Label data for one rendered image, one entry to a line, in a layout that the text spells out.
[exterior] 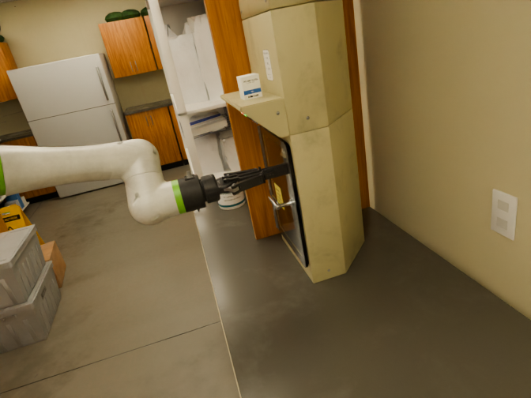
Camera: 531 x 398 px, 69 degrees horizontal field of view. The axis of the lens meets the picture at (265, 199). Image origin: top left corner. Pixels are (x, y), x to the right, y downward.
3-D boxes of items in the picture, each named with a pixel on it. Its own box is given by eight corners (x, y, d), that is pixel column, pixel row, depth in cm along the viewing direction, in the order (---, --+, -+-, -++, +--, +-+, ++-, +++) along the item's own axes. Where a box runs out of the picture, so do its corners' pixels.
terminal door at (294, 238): (280, 228, 146) (260, 124, 130) (309, 269, 118) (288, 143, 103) (277, 229, 146) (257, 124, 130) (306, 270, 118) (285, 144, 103)
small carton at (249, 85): (257, 95, 110) (253, 73, 107) (262, 96, 105) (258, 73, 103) (240, 99, 109) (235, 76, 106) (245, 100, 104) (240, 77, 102)
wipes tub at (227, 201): (242, 196, 195) (236, 168, 190) (248, 205, 184) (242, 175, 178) (217, 203, 193) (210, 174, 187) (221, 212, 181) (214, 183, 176)
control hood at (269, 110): (259, 117, 131) (254, 87, 127) (290, 136, 101) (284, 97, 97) (226, 125, 129) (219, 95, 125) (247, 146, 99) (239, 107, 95)
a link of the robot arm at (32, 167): (7, 202, 91) (5, 185, 82) (-1, 157, 93) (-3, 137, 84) (157, 184, 112) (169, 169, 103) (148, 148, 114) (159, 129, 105)
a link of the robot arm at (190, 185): (186, 208, 110) (188, 220, 102) (175, 169, 106) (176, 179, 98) (206, 202, 111) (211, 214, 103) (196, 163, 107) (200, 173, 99)
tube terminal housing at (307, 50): (341, 220, 153) (317, 6, 123) (386, 260, 124) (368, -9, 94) (282, 238, 149) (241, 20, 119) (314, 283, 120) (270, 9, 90)
